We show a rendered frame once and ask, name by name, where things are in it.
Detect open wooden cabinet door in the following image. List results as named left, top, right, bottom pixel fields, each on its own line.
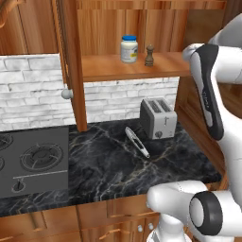
left=51, top=0, right=89, bottom=133

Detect wooden base cabinet door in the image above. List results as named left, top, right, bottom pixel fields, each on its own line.
left=79, top=218, right=147, bottom=242

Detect grey kitchen tongs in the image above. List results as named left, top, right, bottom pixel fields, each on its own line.
left=124, top=126, right=151, bottom=159

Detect silver toaster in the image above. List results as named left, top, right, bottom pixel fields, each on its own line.
left=139, top=97, right=179, bottom=141

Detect round white door knob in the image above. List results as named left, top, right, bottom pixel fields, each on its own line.
left=60, top=88, right=75, bottom=100

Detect brown pepper mill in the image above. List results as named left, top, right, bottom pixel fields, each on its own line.
left=144, top=43, right=155, bottom=67

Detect white jar with blue lid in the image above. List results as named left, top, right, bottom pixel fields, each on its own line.
left=120, top=34, right=139, bottom=64

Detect dark grey gas hob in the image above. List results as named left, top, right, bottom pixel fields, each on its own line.
left=0, top=126, right=70, bottom=199

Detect black hob knob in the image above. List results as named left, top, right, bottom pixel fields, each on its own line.
left=11, top=179, right=26, bottom=194

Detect wide wooden drawer front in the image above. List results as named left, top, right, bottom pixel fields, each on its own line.
left=0, top=205, right=80, bottom=235

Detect open wooden wall cabinet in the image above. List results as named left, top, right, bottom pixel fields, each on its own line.
left=75, top=0, right=229, bottom=83

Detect wooden drawer handle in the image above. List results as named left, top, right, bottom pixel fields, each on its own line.
left=109, top=211, right=156, bottom=219

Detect wooden door handle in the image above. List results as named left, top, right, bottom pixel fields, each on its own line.
left=97, top=228, right=128, bottom=241

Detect closed wooden wall cabinet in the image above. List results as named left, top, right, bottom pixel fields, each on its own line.
left=0, top=0, right=60, bottom=57

